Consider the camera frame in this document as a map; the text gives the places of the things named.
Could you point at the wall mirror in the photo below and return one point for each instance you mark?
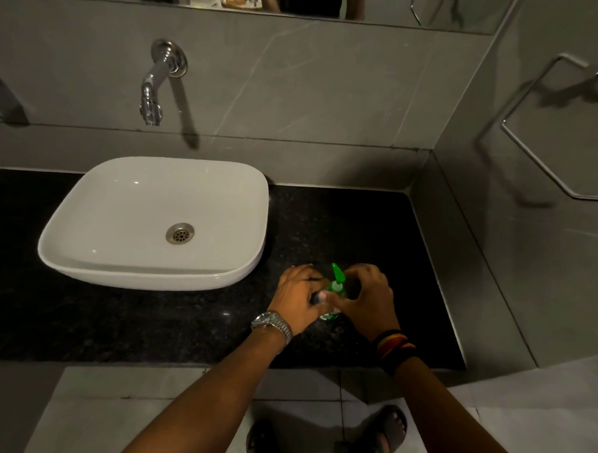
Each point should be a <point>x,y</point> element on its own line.
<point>309,2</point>

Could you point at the dark sandal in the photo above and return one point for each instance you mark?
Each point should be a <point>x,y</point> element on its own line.
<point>384,432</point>
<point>262,442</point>

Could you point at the person's left forearm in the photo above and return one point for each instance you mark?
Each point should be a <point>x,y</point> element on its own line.
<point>207,402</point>

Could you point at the silver metal wristwatch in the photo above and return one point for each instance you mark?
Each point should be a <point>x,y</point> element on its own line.
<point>271,324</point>

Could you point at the person's left hand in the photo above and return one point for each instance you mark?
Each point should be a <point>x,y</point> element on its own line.
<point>292,300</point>

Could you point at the white ceramic basin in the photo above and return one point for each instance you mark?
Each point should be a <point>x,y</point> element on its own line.
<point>155,222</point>

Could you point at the person's right hand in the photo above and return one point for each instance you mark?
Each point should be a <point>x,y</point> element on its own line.
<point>372,306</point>

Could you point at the striped black orange wristband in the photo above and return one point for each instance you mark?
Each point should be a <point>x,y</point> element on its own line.
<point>394,347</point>

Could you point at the person's left fingers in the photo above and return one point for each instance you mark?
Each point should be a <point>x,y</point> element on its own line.
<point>312,279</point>

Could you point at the person's right thumb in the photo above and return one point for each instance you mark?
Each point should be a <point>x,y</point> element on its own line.
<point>331,299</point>

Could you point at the person's right forearm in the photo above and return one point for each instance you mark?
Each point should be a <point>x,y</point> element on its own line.
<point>448,423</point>

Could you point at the chrome wall tap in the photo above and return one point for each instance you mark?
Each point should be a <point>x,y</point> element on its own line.
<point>157,79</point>

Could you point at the metal sink drain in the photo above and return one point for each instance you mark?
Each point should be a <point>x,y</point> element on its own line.
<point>180,233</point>

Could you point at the green pump soap bottle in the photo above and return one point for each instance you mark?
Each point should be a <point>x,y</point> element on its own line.
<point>335,290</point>

